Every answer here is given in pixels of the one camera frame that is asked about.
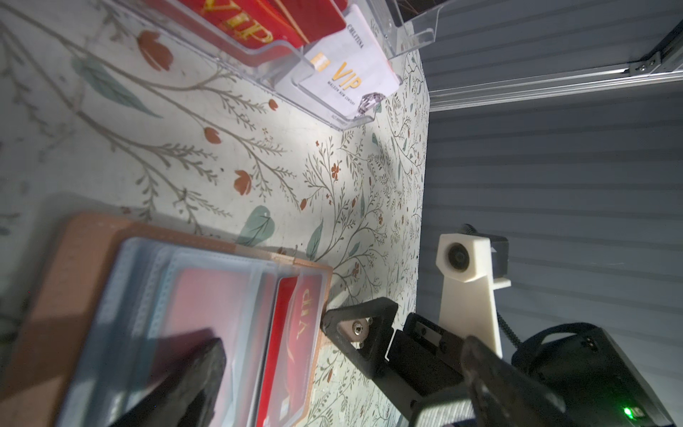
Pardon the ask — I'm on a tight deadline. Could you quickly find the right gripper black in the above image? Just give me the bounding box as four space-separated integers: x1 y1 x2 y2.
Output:
321 297 475 426

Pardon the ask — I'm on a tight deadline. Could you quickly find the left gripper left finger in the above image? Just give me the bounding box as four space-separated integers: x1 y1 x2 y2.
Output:
112 338 227 427

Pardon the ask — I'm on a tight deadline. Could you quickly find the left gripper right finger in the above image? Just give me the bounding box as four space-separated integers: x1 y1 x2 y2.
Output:
461 336 577 426

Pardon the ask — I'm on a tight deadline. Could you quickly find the pink leather card wallet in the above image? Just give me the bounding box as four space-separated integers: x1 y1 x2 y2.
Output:
1 213 332 426

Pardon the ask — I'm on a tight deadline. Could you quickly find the clear acrylic card display stand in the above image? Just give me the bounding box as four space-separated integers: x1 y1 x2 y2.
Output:
116 1 441 130

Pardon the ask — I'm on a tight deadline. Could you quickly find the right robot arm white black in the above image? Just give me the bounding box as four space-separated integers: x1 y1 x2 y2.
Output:
321 297 673 426

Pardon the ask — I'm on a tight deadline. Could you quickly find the white VIP diamond card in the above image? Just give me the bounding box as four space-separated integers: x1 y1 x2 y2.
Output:
300 5 400 119

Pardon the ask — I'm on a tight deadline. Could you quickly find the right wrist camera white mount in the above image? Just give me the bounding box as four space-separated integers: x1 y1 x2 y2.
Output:
436 223 512 357

